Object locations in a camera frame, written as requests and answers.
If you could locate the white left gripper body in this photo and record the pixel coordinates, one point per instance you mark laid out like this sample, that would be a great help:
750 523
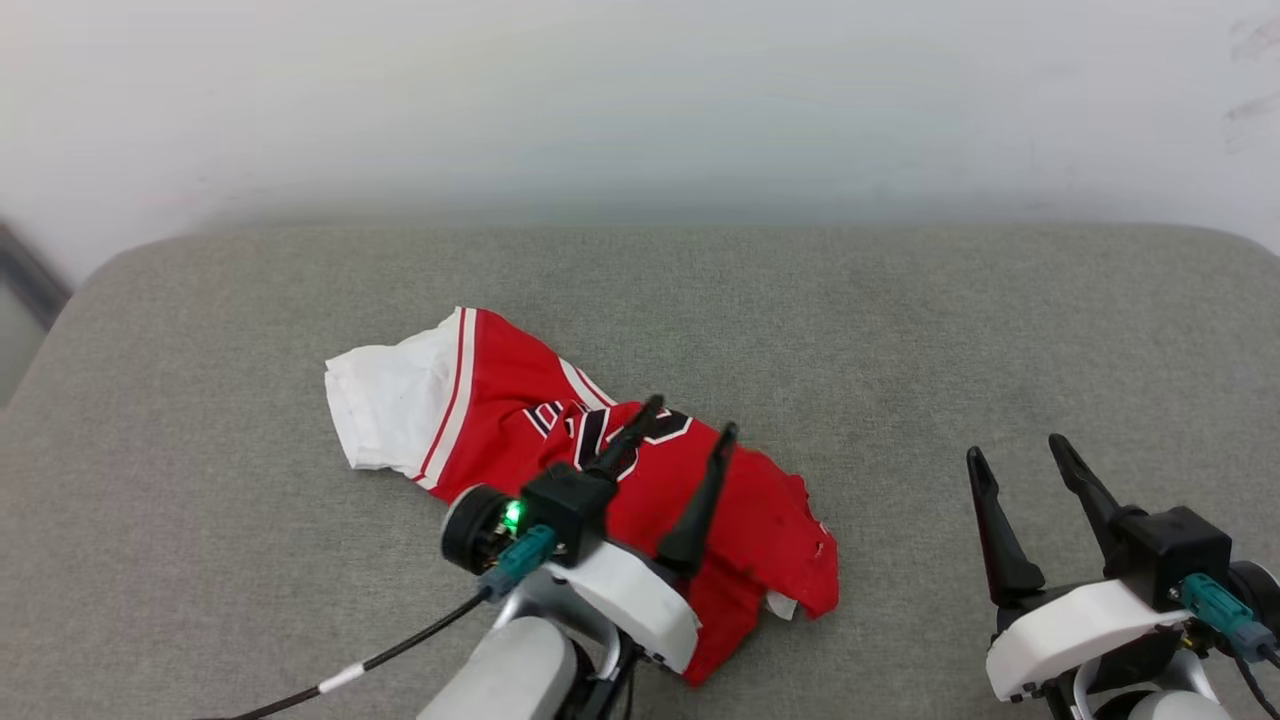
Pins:
640 600

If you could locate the teal left camera connector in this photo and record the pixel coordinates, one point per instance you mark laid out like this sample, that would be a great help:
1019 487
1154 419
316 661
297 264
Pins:
520 560

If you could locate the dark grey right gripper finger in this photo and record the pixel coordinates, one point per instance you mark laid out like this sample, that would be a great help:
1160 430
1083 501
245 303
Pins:
1005 560
1090 500

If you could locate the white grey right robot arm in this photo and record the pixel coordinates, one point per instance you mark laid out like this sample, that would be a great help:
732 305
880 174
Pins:
1180 706

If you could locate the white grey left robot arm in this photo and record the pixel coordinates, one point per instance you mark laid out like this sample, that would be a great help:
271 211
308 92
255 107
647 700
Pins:
510 670

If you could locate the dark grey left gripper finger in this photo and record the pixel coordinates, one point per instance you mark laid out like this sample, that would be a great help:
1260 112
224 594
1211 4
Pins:
632 430
700 510

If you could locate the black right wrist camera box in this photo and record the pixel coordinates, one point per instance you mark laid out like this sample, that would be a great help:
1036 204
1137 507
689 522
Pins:
1175 555

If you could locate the black round left wrist flange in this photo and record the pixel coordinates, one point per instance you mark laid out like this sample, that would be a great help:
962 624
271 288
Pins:
470 530

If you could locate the teal camera connector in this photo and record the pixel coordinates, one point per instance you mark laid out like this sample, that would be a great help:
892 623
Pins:
520 560
1220 607

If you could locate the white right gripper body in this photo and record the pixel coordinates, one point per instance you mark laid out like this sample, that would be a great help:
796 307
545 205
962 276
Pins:
1070 625

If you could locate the grey metal rail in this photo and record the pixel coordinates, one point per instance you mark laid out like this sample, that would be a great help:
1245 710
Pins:
30 275

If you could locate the teal right camera connector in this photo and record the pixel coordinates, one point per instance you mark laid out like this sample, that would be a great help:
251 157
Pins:
1220 607

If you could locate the red and white basketball jersey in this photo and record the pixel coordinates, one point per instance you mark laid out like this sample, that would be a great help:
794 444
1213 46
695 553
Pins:
500 400

